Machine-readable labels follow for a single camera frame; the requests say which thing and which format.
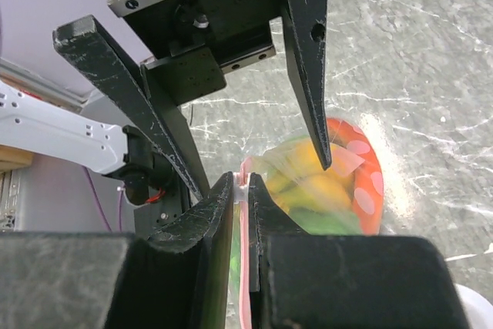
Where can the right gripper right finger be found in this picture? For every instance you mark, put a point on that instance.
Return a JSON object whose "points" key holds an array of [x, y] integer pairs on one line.
{"points": [[298, 280]]}

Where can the fake yellow banana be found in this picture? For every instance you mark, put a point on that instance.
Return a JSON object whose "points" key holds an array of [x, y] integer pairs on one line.
{"points": [[297, 180]]}

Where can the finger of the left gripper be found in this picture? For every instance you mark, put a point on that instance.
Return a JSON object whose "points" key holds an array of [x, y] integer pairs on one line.
{"points": [[304, 34]]}

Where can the clear zip bag pink slider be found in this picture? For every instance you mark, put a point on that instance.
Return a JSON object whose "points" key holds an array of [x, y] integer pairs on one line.
{"points": [[347, 198]]}

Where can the cardboard box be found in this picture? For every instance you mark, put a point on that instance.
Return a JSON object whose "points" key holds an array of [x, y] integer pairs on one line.
{"points": [[13, 158]]}

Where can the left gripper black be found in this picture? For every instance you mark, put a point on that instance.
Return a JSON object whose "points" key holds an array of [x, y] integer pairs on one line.
{"points": [[195, 43]]}

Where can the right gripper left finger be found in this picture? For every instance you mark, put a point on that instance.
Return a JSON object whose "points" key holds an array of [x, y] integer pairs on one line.
{"points": [[175, 278]]}

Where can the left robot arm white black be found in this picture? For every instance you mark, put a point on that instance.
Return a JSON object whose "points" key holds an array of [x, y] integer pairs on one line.
{"points": [[121, 153]]}

